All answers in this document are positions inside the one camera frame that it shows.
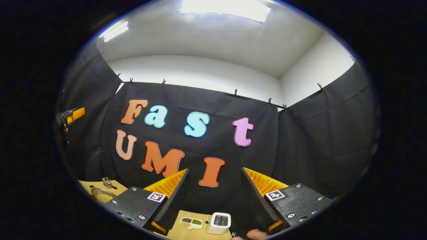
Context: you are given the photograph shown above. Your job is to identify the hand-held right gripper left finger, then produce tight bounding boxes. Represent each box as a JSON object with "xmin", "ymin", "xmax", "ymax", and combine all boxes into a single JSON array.
[{"xmin": 103, "ymin": 168, "xmax": 190, "ymax": 234}]

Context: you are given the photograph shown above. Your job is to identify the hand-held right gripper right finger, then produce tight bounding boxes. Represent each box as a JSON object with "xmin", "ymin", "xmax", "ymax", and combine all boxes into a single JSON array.
[{"xmin": 240, "ymin": 167, "xmax": 335, "ymax": 233}]

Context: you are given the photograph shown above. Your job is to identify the white toaster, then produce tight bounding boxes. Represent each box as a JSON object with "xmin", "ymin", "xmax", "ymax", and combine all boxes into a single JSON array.
[{"xmin": 205, "ymin": 212, "xmax": 232, "ymax": 235}]

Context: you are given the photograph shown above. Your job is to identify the row of black cloth clips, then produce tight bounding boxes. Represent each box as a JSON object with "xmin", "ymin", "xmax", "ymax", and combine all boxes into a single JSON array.
[{"xmin": 98, "ymin": 50, "xmax": 325, "ymax": 111}]

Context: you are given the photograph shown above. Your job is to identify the steel pot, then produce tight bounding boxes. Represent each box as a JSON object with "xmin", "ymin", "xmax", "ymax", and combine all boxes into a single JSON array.
[{"xmin": 90, "ymin": 187, "xmax": 117, "ymax": 203}]

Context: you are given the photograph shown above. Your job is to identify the cream divided dish with beans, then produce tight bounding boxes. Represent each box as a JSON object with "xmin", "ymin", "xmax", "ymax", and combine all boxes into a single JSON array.
[{"xmin": 179, "ymin": 217, "xmax": 203, "ymax": 231}]

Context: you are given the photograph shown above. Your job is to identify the small ceiling light panel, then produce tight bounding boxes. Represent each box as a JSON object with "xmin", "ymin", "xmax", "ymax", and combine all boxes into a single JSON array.
[{"xmin": 102, "ymin": 21, "xmax": 129, "ymax": 43}]

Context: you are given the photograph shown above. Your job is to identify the large ceiling light panel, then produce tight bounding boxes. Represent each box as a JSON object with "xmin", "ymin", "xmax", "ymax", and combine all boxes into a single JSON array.
[{"xmin": 181, "ymin": 0, "xmax": 272, "ymax": 23}]

